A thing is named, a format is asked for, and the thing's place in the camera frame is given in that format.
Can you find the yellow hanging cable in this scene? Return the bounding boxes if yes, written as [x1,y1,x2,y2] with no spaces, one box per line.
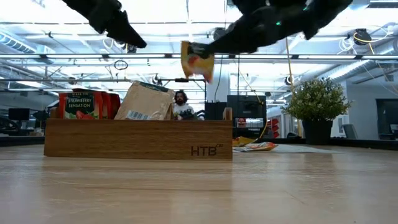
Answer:
[285,37,295,94]

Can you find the red strawberry tea packet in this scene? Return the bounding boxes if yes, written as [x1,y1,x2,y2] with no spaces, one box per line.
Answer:
[101,92,112,120]
[110,93,121,119]
[58,91,103,120]

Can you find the red stacked object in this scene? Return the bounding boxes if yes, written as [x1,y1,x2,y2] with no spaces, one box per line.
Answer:
[269,118,280,139]

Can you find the wooden tea organizer box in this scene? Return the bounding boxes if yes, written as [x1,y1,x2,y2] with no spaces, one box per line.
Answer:
[44,107,233,161]

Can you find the black metal frame stand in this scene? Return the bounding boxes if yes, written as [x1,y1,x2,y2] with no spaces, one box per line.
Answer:
[155,78,207,105]

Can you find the orange tea packet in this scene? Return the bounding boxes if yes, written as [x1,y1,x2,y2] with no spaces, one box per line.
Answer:
[233,136,257,147]
[239,142,279,152]
[180,40,215,84]

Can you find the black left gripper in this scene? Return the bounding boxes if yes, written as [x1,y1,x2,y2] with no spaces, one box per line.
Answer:
[62,0,147,49]

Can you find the potted green plant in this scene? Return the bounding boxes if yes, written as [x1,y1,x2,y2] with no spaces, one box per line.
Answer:
[281,77,352,146]

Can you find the dark wall screen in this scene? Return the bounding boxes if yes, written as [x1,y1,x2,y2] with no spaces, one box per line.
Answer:
[376,98,398,141]

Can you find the person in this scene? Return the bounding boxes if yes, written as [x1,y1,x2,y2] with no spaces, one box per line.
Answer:
[173,90,205,121]

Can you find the black equipment box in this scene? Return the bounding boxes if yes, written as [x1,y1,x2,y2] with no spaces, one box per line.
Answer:
[204,101,224,121]

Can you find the black cable loop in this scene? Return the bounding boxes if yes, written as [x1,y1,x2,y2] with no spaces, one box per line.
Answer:
[113,59,129,71]

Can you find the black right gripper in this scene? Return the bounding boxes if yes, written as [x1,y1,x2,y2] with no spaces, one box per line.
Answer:
[188,0,305,60]

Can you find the black monitor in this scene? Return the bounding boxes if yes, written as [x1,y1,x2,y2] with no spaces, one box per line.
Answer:
[8,108,31,121]

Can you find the black computer case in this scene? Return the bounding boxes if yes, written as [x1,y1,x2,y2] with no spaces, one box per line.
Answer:
[226,95,267,138]

